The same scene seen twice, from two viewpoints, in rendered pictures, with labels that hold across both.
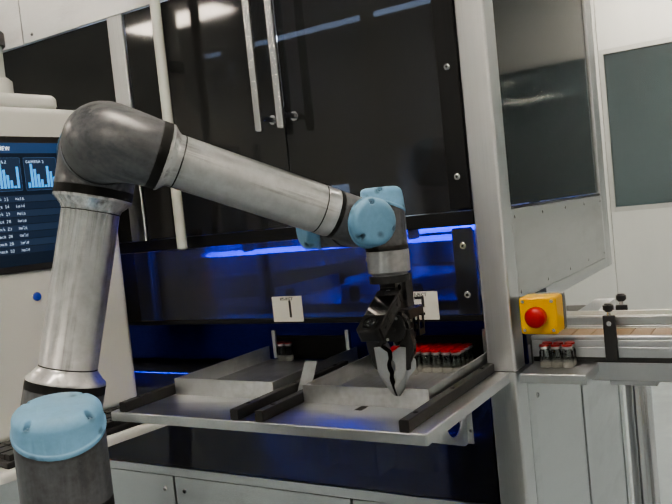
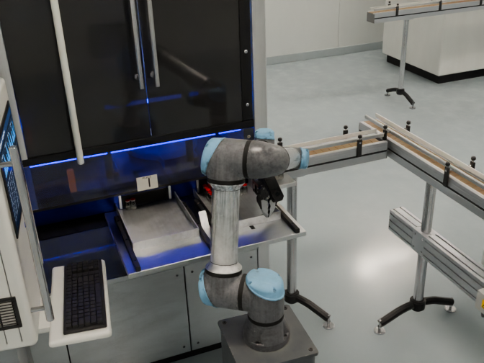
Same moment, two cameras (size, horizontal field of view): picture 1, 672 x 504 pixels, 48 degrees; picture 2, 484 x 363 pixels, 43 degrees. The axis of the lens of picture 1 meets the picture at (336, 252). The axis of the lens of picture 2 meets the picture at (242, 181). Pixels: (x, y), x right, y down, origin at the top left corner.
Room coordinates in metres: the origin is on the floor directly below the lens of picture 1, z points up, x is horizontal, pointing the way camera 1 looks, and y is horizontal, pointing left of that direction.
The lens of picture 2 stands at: (0.06, 1.65, 2.13)
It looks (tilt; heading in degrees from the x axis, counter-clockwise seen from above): 27 degrees down; 308
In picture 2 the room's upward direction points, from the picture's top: 2 degrees counter-clockwise
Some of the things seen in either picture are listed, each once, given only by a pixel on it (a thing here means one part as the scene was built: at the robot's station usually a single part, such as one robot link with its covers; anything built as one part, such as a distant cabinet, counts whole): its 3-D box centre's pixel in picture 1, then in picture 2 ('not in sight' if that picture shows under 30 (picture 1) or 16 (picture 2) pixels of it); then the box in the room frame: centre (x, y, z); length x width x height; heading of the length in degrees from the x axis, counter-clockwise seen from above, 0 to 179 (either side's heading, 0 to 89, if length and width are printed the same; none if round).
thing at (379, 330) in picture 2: not in sight; (416, 310); (0.95, -0.90, 0.07); 0.50 x 0.08 x 0.14; 59
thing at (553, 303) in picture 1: (542, 313); not in sight; (1.47, -0.39, 1.00); 0.08 x 0.07 x 0.07; 149
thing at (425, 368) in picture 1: (421, 360); (227, 192); (1.56, -0.16, 0.90); 0.18 x 0.02 x 0.05; 59
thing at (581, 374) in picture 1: (561, 370); (276, 180); (1.49, -0.43, 0.87); 0.14 x 0.13 x 0.02; 149
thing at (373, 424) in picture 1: (318, 392); (202, 223); (1.52, 0.06, 0.87); 0.70 x 0.48 x 0.02; 59
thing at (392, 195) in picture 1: (382, 218); (264, 144); (1.31, -0.09, 1.21); 0.09 x 0.08 x 0.11; 112
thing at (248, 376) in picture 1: (270, 369); (155, 219); (1.67, 0.17, 0.90); 0.34 x 0.26 x 0.04; 149
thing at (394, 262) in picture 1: (386, 263); not in sight; (1.32, -0.09, 1.14); 0.08 x 0.08 x 0.05
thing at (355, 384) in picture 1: (403, 374); (235, 203); (1.49, -0.11, 0.90); 0.34 x 0.26 x 0.04; 149
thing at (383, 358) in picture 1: (391, 367); (261, 206); (1.32, -0.08, 0.95); 0.06 x 0.03 x 0.09; 149
